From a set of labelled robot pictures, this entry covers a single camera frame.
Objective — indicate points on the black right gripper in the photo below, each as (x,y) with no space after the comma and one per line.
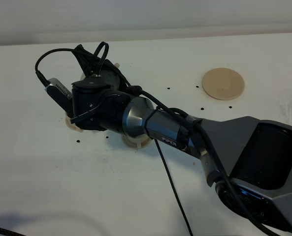
(100,99)

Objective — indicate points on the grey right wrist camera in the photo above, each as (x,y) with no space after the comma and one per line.
(61,95)

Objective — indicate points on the beige teapot saucer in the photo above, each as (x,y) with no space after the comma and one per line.
(223,83)

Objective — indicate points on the beige left cup saucer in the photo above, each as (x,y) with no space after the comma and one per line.
(70,125)

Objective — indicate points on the beige right cup saucer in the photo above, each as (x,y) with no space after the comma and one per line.
(136,143)

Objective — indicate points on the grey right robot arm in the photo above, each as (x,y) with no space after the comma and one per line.
(247,160)

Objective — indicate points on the beige cup saucer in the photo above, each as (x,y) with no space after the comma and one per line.
(70,125)
(136,143)

